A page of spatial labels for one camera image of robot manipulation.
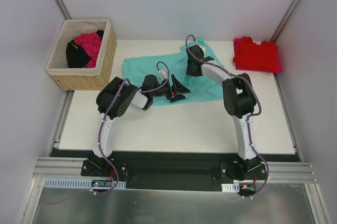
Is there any teal t shirt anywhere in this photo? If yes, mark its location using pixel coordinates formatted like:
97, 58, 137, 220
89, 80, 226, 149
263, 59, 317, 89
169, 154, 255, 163
122, 37, 226, 108

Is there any red t shirt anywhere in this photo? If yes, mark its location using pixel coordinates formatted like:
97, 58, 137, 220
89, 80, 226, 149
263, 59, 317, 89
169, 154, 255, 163
233, 36, 284, 74

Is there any wicker basket with liner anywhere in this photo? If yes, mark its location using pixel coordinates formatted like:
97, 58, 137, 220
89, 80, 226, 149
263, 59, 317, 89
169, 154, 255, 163
45, 19, 117, 90

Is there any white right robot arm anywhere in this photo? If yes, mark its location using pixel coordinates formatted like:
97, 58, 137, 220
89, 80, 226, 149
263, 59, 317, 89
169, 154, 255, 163
186, 44, 261, 180

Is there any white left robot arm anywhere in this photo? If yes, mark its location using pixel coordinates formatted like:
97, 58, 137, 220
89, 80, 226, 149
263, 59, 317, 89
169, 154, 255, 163
82, 74, 191, 176

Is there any magenta t shirt in basket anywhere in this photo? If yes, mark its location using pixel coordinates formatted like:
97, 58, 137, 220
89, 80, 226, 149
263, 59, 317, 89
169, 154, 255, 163
74, 29, 104, 68

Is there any black t shirt in basket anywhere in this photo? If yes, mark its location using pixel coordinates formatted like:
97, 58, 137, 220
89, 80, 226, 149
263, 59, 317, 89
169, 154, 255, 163
66, 39, 90, 68

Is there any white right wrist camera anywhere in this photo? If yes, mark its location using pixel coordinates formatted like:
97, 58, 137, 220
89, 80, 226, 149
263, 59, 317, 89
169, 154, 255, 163
199, 45, 206, 53

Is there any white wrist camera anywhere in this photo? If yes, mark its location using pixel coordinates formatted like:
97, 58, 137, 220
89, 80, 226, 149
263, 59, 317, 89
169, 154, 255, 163
158, 68, 169, 80
199, 45, 206, 53

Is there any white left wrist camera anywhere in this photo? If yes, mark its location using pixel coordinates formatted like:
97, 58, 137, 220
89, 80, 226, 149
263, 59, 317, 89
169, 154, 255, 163
158, 68, 169, 80

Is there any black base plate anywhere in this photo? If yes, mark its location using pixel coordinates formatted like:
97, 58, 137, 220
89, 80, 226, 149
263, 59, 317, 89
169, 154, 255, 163
81, 151, 267, 191

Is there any right white cable duct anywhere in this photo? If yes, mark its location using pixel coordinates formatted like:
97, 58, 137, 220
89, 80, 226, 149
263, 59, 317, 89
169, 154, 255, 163
221, 182, 240, 193

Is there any white cable duct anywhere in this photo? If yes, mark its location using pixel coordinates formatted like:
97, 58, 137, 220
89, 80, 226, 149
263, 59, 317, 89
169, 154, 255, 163
221, 182, 240, 193
44, 178, 126, 190

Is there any left white cable duct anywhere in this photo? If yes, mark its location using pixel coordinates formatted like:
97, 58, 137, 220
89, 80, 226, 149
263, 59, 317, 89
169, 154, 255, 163
44, 178, 126, 190

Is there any right aluminium frame post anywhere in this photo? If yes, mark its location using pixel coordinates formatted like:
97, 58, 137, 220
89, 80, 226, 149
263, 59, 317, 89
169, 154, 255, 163
270, 0, 301, 43

